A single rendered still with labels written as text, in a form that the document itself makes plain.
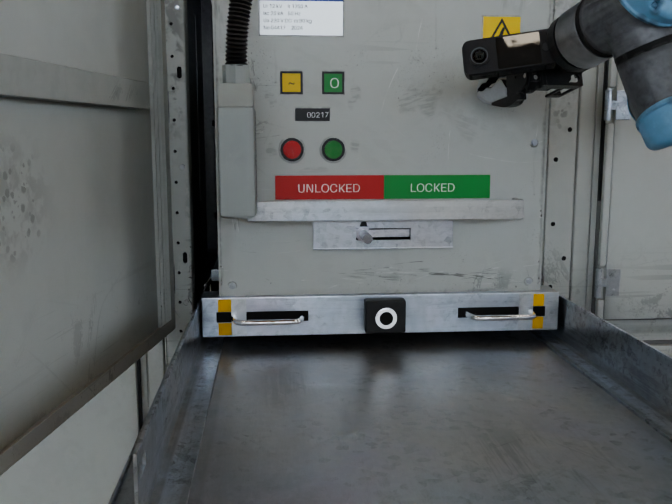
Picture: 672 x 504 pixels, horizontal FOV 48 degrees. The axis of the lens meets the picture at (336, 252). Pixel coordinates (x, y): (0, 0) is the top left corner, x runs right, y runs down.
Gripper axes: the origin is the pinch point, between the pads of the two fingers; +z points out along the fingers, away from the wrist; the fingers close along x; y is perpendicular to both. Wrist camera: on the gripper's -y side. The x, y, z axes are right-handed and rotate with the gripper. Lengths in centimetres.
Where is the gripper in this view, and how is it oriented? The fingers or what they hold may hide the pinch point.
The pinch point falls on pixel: (478, 91)
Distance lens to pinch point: 113.5
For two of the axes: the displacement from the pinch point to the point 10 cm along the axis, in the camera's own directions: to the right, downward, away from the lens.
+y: 9.4, -0.5, 3.4
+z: -3.3, 1.1, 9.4
